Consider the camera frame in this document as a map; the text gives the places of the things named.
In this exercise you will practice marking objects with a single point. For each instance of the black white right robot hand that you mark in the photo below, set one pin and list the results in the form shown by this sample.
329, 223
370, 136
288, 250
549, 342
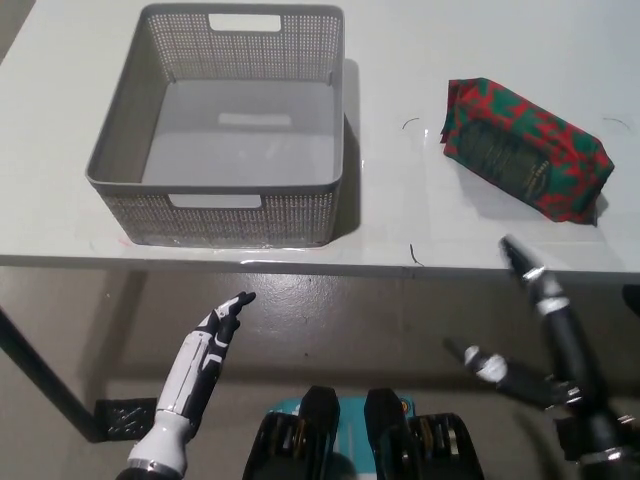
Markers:
562, 340

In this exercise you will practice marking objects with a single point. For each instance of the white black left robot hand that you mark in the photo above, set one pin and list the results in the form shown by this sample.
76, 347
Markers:
200, 360

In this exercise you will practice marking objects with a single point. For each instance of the red green coffee bean bag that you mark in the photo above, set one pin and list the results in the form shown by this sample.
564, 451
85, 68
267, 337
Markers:
520, 145

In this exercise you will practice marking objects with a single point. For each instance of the black metal table leg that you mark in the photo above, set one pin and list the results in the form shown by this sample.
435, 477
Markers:
45, 375
632, 300

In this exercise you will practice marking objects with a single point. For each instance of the black floor foot plate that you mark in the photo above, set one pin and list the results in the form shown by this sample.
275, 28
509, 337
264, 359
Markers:
125, 417
567, 435

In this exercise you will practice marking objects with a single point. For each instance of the black teal robot torso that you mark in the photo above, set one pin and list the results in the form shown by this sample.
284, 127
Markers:
375, 440

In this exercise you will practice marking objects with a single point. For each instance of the grey perforated plastic basket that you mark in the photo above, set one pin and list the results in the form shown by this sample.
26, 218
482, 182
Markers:
235, 130

